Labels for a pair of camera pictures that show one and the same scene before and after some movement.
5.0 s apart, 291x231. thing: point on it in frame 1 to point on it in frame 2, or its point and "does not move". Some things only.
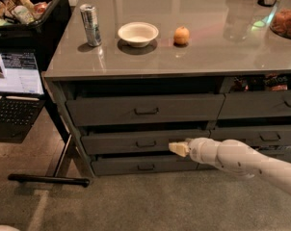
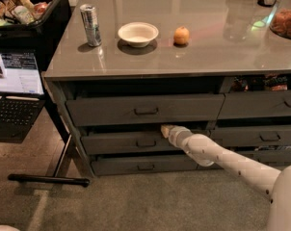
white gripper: x=198 y=149 to x=178 y=133
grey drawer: x=119 y=109 does not move
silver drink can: x=92 y=24 does not move
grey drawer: x=149 y=141 does not move
